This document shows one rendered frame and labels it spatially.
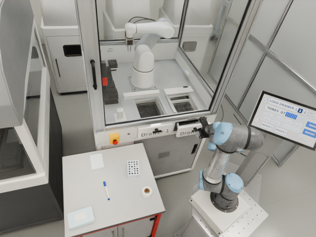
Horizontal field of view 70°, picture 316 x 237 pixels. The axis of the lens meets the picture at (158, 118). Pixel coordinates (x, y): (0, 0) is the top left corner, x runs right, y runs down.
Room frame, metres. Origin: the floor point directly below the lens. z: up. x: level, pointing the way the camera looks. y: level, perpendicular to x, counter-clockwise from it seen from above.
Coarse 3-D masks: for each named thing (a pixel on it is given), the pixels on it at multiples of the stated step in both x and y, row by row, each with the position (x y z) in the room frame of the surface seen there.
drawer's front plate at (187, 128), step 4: (196, 124) 1.31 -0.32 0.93; (200, 124) 1.32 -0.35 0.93; (180, 128) 1.24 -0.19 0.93; (184, 128) 1.25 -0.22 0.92; (188, 128) 1.27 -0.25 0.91; (192, 128) 1.28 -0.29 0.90; (180, 132) 1.24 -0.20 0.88; (184, 132) 1.26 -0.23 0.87; (188, 132) 1.27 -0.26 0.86; (192, 132) 1.29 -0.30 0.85; (176, 136) 1.23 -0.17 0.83; (180, 136) 1.24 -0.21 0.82
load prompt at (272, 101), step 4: (272, 100) 1.48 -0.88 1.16; (276, 100) 1.47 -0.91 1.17; (272, 104) 1.45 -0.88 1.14; (276, 104) 1.45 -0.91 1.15; (280, 104) 1.45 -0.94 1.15; (284, 104) 1.45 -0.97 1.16; (288, 104) 1.45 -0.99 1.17; (284, 108) 1.43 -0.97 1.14; (288, 108) 1.43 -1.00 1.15; (292, 108) 1.42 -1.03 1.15; (296, 108) 1.42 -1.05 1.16; (300, 108) 1.42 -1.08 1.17; (296, 112) 1.40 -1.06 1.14; (300, 112) 1.40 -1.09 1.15; (304, 112) 1.39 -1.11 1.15
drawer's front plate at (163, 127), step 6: (150, 126) 1.20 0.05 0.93; (156, 126) 1.21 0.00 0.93; (162, 126) 1.23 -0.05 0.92; (168, 126) 1.25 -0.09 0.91; (138, 132) 1.15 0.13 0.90; (144, 132) 1.17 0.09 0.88; (150, 132) 1.19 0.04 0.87; (162, 132) 1.24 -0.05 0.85; (168, 132) 1.26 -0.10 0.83; (138, 138) 1.15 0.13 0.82
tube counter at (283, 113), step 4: (280, 112) 1.41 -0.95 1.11; (284, 112) 1.40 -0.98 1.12; (288, 112) 1.40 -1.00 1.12; (284, 116) 1.38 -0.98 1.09; (288, 116) 1.38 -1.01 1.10; (292, 116) 1.38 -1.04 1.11; (296, 116) 1.38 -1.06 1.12; (300, 116) 1.38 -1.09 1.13; (300, 120) 1.35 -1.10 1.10; (304, 120) 1.35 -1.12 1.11
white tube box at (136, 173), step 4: (132, 160) 0.96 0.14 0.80; (136, 160) 0.96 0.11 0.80; (128, 164) 0.92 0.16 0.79; (136, 164) 0.94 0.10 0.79; (128, 168) 0.88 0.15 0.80; (136, 168) 0.90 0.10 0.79; (128, 172) 0.85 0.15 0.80; (132, 172) 0.86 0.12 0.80; (136, 172) 0.86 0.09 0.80; (128, 176) 0.83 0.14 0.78; (132, 176) 0.83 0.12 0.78; (136, 176) 0.84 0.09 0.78
